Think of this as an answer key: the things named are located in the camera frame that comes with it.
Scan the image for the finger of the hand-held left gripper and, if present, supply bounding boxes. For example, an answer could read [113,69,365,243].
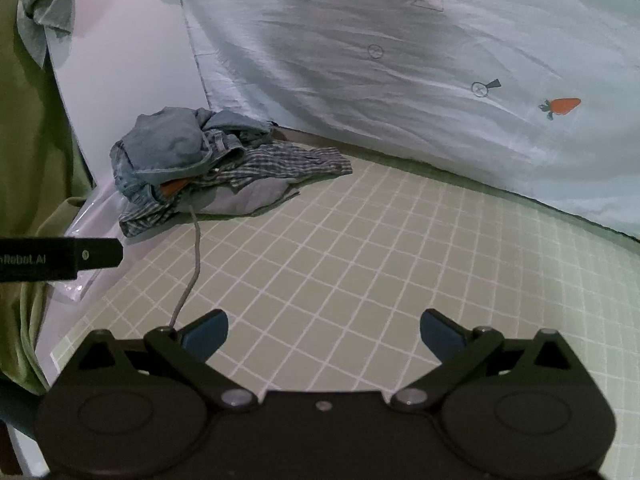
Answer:
[75,238,124,272]

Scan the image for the green grid cutting mat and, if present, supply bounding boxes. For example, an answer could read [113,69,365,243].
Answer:
[49,144,640,480]

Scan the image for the pale carrot print bedsheet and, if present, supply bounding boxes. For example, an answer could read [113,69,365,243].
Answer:
[175,0,640,241]

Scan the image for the plaid checked shirt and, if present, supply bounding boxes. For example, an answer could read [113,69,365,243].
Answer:
[119,142,354,239]

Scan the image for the light grey garment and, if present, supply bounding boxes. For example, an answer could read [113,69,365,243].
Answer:
[189,179,301,218]

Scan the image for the denim jeans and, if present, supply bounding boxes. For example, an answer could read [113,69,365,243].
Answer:
[111,109,274,207]

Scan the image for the grey drawstring cord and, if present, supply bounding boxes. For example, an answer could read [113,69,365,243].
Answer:
[169,205,202,332]

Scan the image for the white board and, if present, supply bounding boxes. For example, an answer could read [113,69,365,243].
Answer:
[46,0,212,197]

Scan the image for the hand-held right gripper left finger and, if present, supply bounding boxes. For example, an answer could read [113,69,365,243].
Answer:
[75,309,259,412]

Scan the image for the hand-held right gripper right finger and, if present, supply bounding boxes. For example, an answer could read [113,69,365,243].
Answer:
[391,308,577,414]

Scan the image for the crumpled grey green cloth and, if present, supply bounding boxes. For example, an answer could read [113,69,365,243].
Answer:
[16,0,85,69]

